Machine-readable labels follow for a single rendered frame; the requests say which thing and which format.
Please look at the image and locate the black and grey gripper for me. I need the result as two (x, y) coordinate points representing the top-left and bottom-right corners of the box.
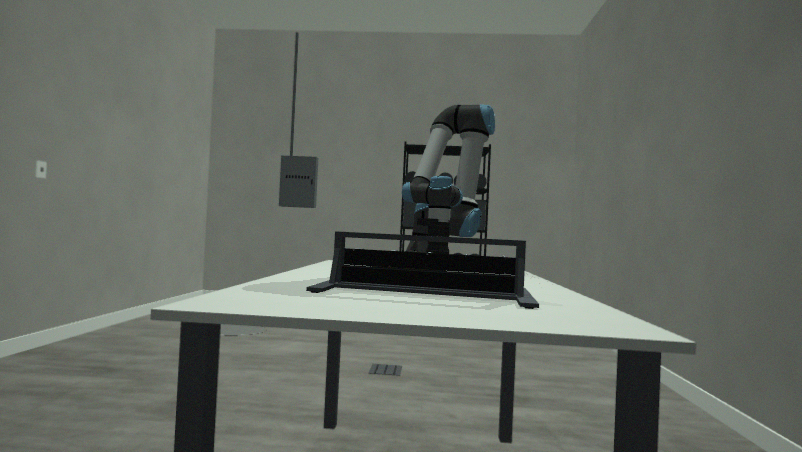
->
(417, 208), (450, 254)

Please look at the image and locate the dark grey rack with hooks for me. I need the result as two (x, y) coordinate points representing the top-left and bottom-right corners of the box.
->
(306, 231), (539, 309)

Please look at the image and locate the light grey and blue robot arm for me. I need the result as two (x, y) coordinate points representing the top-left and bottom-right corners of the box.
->
(402, 104), (495, 237)

